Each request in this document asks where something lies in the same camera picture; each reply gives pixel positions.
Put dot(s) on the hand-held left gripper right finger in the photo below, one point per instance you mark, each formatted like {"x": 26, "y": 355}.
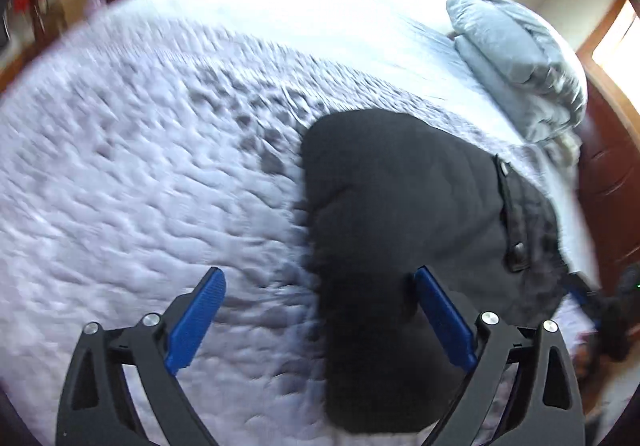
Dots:
{"x": 445, "y": 321}

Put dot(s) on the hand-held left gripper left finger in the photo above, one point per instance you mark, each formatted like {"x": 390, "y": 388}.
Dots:
{"x": 195, "y": 321}

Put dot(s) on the grey quilted bedspread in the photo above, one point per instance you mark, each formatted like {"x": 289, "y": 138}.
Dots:
{"x": 125, "y": 201}

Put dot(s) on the wooden framed window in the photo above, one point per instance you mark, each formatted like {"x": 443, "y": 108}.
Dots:
{"x": 617, "y": 41}

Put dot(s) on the white bed sheet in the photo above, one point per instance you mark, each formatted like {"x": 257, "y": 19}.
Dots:
{"x": 325, "y": 16}

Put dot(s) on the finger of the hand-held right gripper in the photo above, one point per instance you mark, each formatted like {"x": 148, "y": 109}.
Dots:
{"x": 581, "y": 293}

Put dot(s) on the black pants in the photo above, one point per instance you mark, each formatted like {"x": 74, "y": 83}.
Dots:
{"x": 390, "y": 201}

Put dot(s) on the folded grey comforter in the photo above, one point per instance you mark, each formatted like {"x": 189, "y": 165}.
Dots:
{"x": 520, "y": 56}

